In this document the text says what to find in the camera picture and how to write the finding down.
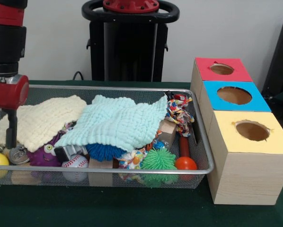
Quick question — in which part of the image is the silver drink can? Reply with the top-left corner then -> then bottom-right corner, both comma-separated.
2,140 -> 30,165

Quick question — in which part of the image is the dark green tablecloth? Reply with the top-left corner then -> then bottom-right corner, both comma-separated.
0,79 -> 283,227

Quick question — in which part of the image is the purple monster toy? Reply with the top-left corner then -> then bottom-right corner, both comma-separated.
28,132 -> 66,167

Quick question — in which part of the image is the green spiky ball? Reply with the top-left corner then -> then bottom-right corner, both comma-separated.
140,148 -> 177,186

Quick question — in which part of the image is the wooden box with three holes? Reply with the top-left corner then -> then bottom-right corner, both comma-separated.
190,57 -> 283,206

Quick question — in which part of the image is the white baseball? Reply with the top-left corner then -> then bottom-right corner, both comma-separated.
62,155 -> 89,183

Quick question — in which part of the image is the red maraca rattle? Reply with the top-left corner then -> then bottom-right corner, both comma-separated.
174,135 -> 198,172

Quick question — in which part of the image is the multicoloured rope toy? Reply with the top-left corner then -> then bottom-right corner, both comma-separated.
165,94 -> 195,138

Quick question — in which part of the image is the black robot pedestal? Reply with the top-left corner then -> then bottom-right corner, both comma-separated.
82,0 -> 180,82

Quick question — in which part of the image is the cream knitted cloth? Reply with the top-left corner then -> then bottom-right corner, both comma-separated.
0,95 -> 88,153

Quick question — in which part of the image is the mint knitted cloth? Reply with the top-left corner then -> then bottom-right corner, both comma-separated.
54,95 -> 168,153

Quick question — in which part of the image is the clear shallow mesh bin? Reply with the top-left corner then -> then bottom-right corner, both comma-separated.
0,84 -> 215,190

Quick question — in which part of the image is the blue spiky ball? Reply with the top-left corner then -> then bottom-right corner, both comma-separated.
86,142 -> 128,162

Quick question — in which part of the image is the black panel stand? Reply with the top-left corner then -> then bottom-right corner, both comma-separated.
261,16 -> 283,112

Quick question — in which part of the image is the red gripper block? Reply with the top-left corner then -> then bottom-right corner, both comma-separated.
0,74 -> 30,149

